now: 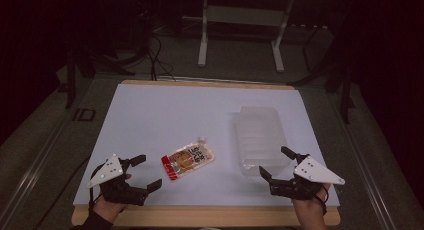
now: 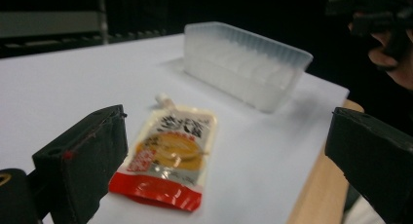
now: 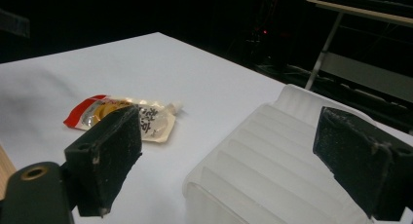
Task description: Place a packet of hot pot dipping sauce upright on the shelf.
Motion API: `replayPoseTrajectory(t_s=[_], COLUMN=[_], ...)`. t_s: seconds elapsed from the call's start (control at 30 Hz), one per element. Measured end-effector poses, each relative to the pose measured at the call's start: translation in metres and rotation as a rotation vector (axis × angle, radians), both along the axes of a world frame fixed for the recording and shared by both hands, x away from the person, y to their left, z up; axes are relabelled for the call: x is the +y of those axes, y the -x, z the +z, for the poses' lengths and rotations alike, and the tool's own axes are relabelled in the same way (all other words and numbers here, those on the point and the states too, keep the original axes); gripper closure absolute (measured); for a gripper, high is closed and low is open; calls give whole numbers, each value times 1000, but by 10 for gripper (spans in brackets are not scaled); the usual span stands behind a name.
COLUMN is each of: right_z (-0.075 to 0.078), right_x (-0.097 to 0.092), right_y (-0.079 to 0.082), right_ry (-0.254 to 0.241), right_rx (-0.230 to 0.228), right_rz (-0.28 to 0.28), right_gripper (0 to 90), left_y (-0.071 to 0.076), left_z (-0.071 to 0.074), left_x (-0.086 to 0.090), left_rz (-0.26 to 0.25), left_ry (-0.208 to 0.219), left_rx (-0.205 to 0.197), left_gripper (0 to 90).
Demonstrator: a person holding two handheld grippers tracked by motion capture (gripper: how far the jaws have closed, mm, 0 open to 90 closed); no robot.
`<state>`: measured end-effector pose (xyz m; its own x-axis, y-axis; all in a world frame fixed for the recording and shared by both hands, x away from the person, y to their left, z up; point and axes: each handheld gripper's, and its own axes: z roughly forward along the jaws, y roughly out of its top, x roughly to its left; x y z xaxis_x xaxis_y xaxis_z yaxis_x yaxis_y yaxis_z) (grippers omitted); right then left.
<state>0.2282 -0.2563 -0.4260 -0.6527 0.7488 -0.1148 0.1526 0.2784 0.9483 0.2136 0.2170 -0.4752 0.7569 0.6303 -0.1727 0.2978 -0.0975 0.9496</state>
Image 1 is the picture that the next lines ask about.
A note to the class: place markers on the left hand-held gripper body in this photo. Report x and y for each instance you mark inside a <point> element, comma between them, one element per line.
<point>111,170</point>

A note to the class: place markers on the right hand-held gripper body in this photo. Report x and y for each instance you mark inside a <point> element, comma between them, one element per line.
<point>308,176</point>

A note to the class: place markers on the clear plastic container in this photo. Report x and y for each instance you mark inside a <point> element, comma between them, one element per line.
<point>260,140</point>

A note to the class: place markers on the clear snack pouch red edge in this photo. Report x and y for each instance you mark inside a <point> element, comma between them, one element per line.
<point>187,160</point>

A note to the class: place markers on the person's right hand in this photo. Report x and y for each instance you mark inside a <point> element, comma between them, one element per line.
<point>310,211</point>

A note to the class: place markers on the person's left hand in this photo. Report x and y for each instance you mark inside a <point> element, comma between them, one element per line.
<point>108,208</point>

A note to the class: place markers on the white table sheet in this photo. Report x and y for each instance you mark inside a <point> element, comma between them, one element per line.
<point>186,123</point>

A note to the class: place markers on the dark stand with legs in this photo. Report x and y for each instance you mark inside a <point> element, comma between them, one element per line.
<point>343,90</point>

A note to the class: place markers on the black stand legs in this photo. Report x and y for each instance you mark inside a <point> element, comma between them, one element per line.
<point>83,70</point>

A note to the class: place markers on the white metal stand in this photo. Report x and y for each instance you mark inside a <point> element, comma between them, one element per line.
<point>240,20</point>

